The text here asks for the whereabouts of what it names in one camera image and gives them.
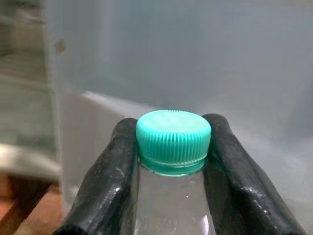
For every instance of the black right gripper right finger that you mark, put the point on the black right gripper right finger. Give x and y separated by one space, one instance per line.
239 181

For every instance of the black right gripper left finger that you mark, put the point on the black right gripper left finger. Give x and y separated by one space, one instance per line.
105 181

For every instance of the wooden pallet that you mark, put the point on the wooden pallet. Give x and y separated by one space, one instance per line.
36 215

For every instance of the grey fridge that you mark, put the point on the grey fridge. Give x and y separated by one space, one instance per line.
171 49

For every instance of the clear bottle with teal cap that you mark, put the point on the clear bottle with teal cap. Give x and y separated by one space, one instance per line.
173 137

